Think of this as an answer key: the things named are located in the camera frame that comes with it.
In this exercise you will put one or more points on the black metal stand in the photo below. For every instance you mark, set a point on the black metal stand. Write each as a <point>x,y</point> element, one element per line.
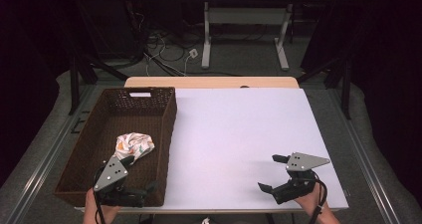
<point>346,91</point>
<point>74,84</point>

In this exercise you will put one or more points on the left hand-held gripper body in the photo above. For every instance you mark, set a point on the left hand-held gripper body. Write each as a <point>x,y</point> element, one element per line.
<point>111,174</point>

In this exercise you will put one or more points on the person's right hand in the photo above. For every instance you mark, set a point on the person's right hand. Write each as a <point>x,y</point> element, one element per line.
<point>308,200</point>

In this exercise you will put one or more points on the white table sheet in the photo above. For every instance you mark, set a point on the white table sheet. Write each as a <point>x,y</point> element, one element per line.
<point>239,127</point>

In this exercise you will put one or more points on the wooden table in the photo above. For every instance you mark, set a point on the wooden table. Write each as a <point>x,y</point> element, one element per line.
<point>212,82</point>

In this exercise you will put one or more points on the small white object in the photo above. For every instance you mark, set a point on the small white object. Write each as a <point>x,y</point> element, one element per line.
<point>205,221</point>

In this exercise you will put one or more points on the aluminium floor rail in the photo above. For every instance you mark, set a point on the aluminium floor rail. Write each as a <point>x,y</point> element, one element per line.
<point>368,171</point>
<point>43,164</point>

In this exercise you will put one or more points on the white patterned cloth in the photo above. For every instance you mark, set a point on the white patterned cloth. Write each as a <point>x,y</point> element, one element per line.
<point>137,144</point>

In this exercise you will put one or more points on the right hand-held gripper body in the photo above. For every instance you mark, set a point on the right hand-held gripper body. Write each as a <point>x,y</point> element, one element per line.
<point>300,162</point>

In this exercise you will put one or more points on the person's left hand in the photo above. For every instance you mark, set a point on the person's left hand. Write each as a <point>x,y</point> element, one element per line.
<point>91,204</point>

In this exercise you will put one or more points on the desk with white legs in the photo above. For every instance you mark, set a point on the desk with white legs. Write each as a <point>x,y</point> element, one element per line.
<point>252,16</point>

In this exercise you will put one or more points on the white power plug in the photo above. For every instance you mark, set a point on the white power plug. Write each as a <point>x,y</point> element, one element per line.
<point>193,53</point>

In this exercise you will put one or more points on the brown woven basket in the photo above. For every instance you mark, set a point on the brown woven basket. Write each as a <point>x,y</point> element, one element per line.
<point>132,121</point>

